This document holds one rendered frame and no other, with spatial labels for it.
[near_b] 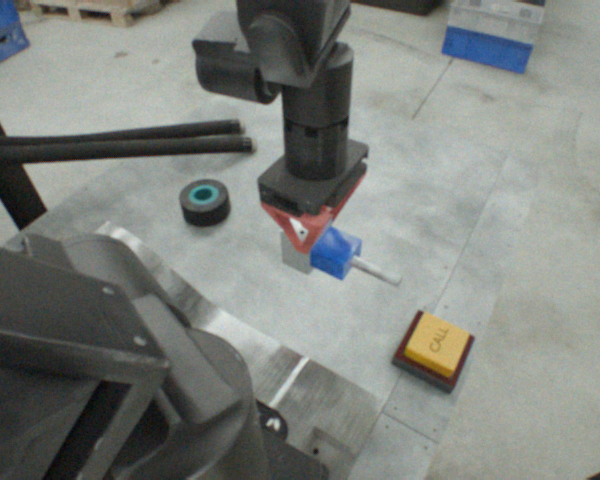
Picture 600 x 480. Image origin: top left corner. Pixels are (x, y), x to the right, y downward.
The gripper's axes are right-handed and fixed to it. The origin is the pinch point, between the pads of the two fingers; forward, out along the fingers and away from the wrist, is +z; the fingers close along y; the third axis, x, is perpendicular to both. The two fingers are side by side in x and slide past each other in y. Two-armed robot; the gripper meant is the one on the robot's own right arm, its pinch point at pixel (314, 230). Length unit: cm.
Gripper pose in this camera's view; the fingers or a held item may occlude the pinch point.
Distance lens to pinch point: 45.9
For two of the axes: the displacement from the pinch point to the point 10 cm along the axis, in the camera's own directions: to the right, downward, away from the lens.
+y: -5.3, 6.3, -5.7
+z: 0.2, 6.8, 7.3
